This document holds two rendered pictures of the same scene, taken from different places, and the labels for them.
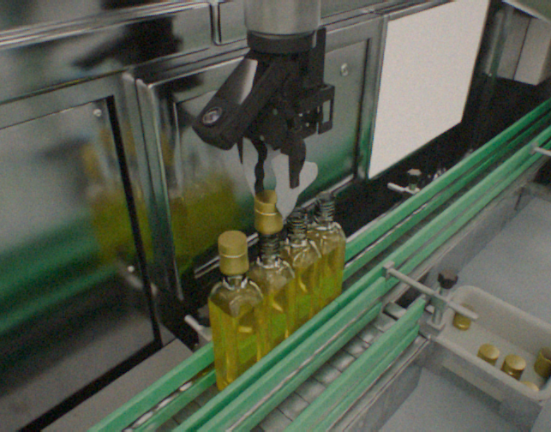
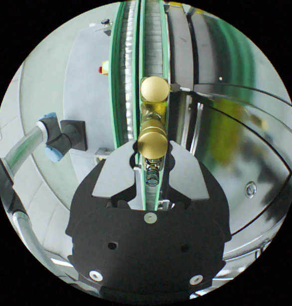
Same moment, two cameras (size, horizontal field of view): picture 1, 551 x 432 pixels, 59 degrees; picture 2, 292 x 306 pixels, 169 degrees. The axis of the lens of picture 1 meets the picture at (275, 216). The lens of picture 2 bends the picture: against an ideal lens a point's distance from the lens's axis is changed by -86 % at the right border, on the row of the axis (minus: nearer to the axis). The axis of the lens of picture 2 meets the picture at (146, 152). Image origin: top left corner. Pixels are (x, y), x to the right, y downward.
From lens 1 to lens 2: 0.51 m
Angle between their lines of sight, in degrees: 40
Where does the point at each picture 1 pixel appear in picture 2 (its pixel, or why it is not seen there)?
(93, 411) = (186, 52)
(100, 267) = (226, 63)
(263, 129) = (143, 240)
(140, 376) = (187, 69)
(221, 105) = not seen: outside the picture
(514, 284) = not seen: hidden behind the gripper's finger
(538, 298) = not seen: hidden behind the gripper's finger
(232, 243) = (147, 83)
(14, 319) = (217, 32)
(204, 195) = (224, 133)
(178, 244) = (212, 97)
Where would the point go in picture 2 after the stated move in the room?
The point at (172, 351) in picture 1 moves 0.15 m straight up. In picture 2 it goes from (188, 84) to (206, 84)
